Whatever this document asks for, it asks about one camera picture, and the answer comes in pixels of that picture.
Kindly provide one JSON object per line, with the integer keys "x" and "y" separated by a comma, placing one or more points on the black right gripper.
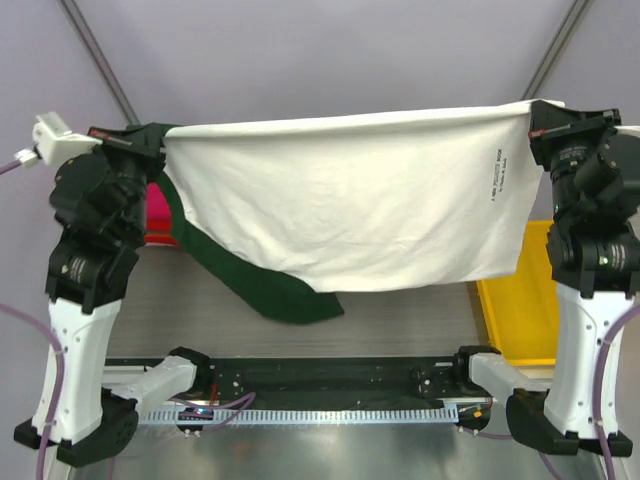
{"x": 571, "y": 128}

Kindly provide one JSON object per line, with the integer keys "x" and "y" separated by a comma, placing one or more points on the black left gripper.
{"x": 128, "y": 138}

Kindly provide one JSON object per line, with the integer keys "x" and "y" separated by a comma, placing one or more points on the white and green raglan t-shirt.
{"x": 289, "y": 214}

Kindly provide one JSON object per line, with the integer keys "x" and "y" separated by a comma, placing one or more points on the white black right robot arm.
{"x": 594, "y": 257}

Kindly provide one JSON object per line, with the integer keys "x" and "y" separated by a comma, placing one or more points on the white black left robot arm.
{"x": 86, "y": 283}

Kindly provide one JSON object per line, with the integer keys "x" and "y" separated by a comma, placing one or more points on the folded red t-shirt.
{"x": 158, "y": 232}

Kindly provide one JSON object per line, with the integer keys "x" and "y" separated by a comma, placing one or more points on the yellow plastic bin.
{"x": 521, "y": 310}

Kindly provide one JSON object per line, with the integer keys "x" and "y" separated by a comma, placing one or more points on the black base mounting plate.
{"x": 277, "y": 380}

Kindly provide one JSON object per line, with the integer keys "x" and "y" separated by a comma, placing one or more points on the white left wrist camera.
{"x": 55, "y": 142}

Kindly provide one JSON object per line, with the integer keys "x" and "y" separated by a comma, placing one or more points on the white slotted cable duct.
{"x": 168, "y": 415}

